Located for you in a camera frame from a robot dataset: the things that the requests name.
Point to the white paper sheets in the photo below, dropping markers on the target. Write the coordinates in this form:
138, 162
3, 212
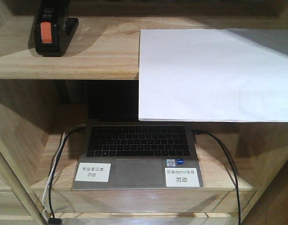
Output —
213, 75

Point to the black stapler orange button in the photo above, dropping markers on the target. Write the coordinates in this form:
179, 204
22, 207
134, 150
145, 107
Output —
54, 29

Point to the silver laptop black keyboard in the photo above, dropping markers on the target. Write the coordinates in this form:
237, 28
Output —
138, 151

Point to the white label right palmrest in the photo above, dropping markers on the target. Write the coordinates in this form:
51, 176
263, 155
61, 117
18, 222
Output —
182, 178

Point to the white label palmrest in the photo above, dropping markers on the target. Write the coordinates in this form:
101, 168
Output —
93, 172
182, 178

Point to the white label left palmrest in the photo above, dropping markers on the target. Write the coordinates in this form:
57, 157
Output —
93, 172

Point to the wooden shelf unit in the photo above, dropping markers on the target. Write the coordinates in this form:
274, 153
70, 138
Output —
105, 46

